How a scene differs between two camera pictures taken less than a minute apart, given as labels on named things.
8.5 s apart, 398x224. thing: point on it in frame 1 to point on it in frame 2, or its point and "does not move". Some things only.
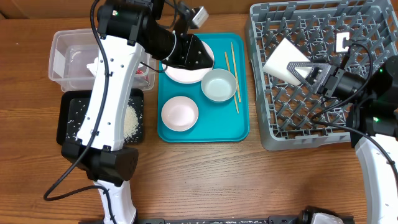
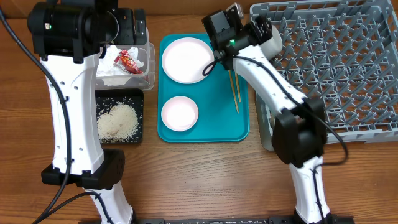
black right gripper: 314,81 to 263,33
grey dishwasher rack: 295,117 does not move
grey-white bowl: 219,85 to 273,47
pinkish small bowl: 180,113 does not move
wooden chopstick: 236,71 does not move
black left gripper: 191,45 to 128,36
